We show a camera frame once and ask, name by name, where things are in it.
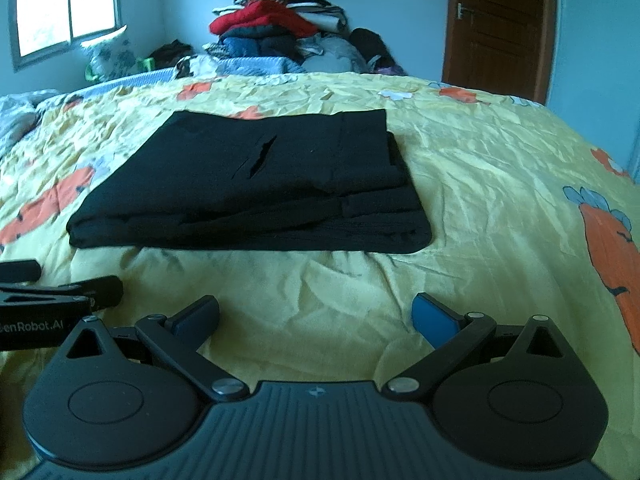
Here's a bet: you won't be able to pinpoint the green bag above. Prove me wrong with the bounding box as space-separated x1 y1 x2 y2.
85 56 156 82

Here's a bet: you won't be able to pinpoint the dark cloth heap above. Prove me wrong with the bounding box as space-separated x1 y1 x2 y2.
147 40 197 69

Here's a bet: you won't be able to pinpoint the yellow floral bed sheet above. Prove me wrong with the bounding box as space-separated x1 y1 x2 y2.
0 71 640 480

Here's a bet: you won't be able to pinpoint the black bag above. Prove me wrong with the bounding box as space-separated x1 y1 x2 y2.
347 27 397 69

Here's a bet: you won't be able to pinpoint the brown wooden door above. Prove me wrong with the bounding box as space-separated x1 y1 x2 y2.
442 0 558 106

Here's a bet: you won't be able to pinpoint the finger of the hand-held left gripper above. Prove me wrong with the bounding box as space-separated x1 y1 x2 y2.
0 275 124 309
0 259 42 282

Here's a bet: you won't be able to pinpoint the floral pillow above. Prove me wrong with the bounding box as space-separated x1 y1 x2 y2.
81 26 139 81

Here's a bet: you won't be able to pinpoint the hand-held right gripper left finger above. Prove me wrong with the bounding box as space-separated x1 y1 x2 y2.
67 296 250 402

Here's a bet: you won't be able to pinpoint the black pants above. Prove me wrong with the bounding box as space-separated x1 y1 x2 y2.
66 108 433 255

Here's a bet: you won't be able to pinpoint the pile of folded clothes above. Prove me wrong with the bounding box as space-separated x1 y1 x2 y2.
202 0 351 62

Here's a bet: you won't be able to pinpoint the blue striped quilt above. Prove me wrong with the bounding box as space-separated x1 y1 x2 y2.
0 56 307 148

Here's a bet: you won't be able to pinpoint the grey cloth bundle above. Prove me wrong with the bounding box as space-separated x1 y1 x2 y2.
300 35 371 75

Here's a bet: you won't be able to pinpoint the window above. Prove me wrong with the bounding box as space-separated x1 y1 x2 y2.
10 0 127 70

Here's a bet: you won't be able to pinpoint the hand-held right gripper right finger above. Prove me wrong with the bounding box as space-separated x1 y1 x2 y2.
384 292 575 403

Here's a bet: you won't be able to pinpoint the black and white cloth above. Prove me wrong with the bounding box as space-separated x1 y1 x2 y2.
175 55 226 80

